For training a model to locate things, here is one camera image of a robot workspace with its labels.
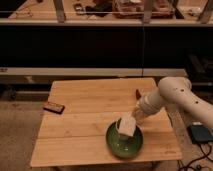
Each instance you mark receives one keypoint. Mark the white sponge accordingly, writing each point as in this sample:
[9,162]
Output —
[127,125]

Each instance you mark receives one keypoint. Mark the brown rectangular box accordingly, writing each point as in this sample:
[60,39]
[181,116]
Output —
[53,107]

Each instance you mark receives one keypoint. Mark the black foot pedal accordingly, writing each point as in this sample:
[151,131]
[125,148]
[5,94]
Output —
[199,134]

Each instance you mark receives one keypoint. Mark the white ceramic cup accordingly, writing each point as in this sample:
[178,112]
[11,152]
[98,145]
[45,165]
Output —
[121,135]

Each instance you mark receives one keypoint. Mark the wooden table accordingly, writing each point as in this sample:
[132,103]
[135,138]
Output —
[77,136]

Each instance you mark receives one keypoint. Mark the green plate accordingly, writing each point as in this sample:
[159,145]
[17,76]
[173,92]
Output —
[128,148]

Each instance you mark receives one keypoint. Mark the white bottle red cap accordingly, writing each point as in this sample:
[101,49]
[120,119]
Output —
[138,94]

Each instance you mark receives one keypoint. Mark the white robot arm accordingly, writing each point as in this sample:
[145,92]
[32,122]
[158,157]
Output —
[174,90]

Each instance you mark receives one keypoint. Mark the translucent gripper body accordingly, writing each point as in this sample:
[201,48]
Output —
[139,116]

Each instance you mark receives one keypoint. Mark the cluttered background shelf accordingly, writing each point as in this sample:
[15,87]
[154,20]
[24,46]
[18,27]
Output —
[107,12]

